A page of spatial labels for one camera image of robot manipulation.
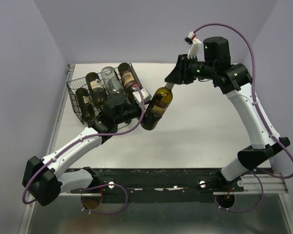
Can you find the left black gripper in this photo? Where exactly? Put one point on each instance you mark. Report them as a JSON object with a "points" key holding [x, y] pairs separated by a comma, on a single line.
{"points": [[151, 117]]}

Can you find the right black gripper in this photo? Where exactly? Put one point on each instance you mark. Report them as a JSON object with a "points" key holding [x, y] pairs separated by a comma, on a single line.
{"points": [[180, 73]]}

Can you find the green bottle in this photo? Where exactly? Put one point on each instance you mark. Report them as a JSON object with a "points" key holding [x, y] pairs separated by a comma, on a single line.
{"points": [[127, 77], [165, 98], [96, 89]]}

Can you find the clear bottle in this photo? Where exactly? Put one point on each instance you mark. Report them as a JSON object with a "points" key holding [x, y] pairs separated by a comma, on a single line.
{"points": [[110, 80]]}

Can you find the dark bottle front label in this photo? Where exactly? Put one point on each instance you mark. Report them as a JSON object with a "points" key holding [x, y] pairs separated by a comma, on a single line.
{"points": [[85, 105]]}

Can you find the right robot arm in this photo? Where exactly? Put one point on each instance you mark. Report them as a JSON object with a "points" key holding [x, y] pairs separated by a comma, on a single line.
{"points": [[210, 59]]}

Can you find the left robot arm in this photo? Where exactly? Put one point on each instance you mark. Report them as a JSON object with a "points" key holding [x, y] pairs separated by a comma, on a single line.
{"points": [[44, 179]]}

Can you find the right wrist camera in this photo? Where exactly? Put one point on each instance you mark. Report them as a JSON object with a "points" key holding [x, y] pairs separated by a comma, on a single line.
{"points": [[194, 43]]}

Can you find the black wire wine rack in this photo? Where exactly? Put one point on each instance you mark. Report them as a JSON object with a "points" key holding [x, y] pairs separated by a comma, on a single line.
{"points": [[73, 85]]}

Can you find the black mounting rail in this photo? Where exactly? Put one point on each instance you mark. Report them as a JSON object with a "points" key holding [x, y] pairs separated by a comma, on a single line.
{"points": [[160, 185]]}

